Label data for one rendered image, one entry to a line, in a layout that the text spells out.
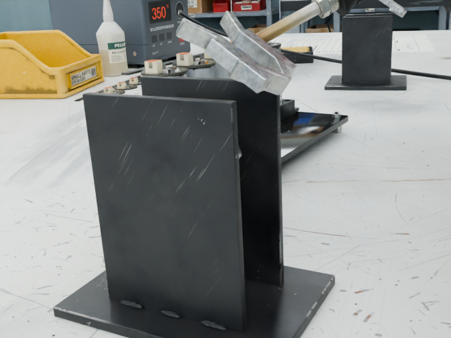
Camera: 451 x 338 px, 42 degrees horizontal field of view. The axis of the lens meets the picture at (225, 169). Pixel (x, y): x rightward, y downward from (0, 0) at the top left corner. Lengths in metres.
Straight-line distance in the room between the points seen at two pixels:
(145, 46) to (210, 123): 0.60
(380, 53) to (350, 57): 0.03
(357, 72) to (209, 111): 0.42
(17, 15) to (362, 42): 5.75
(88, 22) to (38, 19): 5.29
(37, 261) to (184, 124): 0.11
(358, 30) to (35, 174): 0.33
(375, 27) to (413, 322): 0.40
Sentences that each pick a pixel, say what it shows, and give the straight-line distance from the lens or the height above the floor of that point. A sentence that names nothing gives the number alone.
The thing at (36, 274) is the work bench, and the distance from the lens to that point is 0.25.
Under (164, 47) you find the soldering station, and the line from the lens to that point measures 0.79.
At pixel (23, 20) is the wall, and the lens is 6.19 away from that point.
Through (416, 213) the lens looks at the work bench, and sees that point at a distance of 0.28.
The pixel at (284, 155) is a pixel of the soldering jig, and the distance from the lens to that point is 0.33.
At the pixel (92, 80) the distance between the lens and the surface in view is 0.67.
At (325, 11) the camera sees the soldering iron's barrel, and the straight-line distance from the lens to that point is 0.37.
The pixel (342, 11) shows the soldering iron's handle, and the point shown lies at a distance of 0.38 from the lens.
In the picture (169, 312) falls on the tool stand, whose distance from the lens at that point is 0.20.
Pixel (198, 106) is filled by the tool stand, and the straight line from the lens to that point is 0.16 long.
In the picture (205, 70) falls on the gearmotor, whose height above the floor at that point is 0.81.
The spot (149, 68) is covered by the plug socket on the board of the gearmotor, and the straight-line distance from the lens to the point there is 0.31.
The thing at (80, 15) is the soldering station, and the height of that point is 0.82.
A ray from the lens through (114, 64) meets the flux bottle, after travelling 0.72.
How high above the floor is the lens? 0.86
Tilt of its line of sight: 18 degrees down
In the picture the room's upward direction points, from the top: 3 degrees counter-clockwise
